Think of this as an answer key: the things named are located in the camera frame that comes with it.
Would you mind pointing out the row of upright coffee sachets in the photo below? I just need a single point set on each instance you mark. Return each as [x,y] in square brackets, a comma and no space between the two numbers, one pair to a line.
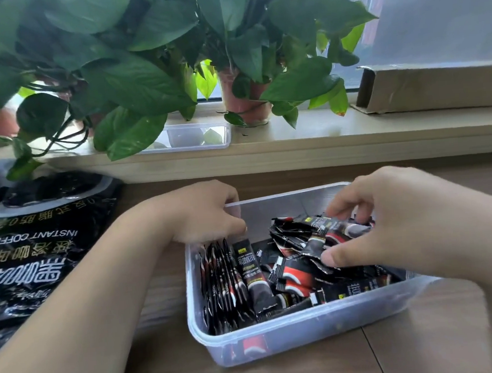
[225,286]

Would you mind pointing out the clear plastic container lid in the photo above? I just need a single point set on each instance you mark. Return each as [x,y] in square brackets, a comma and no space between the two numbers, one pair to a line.
[192,136]

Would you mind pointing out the black red coffee sachet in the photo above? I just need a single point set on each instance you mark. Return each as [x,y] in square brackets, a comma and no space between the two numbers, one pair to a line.
[337,231]

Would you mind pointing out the person's right hand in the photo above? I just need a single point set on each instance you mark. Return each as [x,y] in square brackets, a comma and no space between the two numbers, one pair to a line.
[408,219]

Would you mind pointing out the green potted pothos plant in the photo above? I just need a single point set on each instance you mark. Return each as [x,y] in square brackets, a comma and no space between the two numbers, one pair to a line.
[108,76]
[278,43]

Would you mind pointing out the person's left fingers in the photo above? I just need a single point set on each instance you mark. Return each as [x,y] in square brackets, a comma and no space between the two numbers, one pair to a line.
[231,228]

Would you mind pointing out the beige window sill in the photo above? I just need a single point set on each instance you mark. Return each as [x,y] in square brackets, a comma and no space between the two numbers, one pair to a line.
[331,140]

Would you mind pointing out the clear plastic storage container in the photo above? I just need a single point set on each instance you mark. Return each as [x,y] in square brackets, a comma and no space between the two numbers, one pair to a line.
[307,335]

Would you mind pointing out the person's right thumb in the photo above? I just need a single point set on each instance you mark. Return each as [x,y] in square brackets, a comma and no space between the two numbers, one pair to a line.
[339,256]

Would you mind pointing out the brown cardboard box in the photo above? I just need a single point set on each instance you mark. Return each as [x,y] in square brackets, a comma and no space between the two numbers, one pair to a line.
[432,87]

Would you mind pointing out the white translucent window curtain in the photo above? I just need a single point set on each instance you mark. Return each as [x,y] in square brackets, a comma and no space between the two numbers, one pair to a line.
[444,15]

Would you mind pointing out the large black coffee bag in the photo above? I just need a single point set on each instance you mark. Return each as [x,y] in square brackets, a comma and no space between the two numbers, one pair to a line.
[36,257]

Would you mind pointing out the person's left forearm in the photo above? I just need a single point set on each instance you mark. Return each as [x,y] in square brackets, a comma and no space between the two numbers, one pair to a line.
[82,305]

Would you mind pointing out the person's left hand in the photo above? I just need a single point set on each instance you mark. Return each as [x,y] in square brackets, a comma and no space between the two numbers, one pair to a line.
[201,210]

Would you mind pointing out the pile of loose coffee sachets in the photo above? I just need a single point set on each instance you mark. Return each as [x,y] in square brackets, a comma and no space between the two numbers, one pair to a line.
[303,279]

